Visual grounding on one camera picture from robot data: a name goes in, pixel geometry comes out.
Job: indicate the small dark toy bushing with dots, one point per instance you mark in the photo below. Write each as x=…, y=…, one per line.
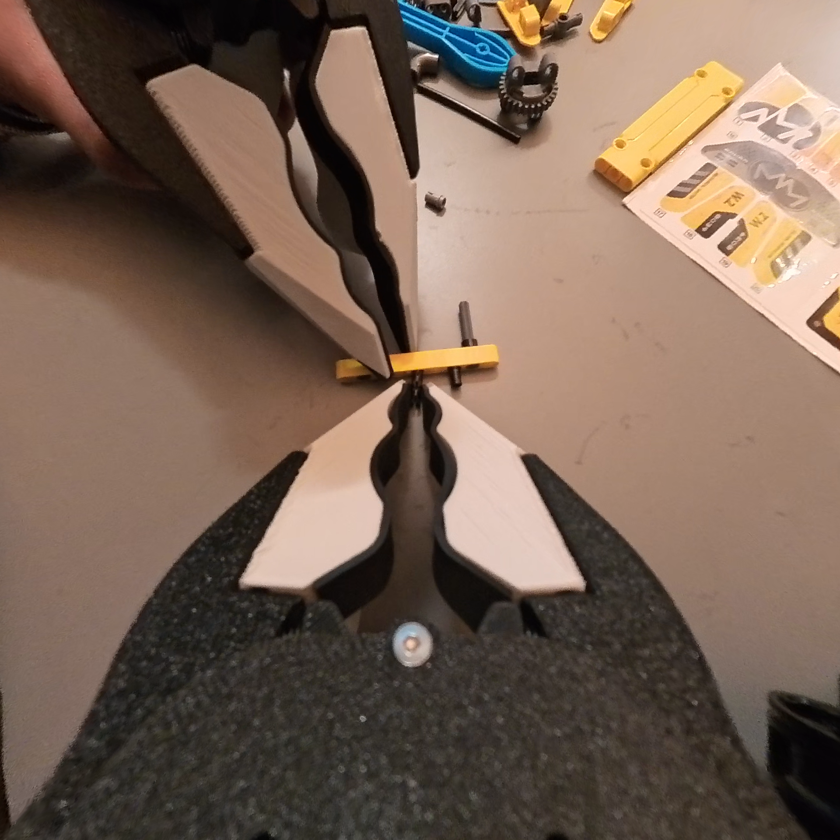
x=435, y=201

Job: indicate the person's left hand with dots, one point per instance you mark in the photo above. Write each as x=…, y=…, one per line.
x=39, y=79

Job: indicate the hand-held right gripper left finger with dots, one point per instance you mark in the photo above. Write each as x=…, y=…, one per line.
x=315, y=525

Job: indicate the yellow and black sticker sheet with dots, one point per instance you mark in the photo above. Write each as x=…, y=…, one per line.
x=754, y=216

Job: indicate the grey toy connector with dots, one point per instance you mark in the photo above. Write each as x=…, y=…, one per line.
x=425, y=64

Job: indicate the yellow toy beam with holes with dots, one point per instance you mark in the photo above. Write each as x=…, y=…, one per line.
x=446, y=358

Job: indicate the black toy axle rod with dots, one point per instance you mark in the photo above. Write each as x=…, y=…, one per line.
x=472, y=113

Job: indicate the yellow curved toy piece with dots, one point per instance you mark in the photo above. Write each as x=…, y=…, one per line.
x=610, y=18

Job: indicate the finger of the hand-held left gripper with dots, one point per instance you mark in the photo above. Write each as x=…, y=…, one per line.
x=249, y=164
x=374, y=131

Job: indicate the yellow toy panel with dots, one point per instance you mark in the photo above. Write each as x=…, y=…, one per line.
x=669, y=124

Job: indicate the short black toy pin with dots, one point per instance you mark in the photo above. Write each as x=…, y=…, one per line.
x=416, y=387

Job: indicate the yellow toy bracket piece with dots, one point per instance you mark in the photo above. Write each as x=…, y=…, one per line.
x=525, y=23

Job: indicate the long grey toy pin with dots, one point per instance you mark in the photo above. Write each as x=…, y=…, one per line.
x=467, y=325

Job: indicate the blue plastic separator tool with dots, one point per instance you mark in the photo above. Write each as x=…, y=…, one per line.
x=459, y=49

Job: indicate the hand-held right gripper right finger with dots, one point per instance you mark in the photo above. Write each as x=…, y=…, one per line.
x=505, y=525

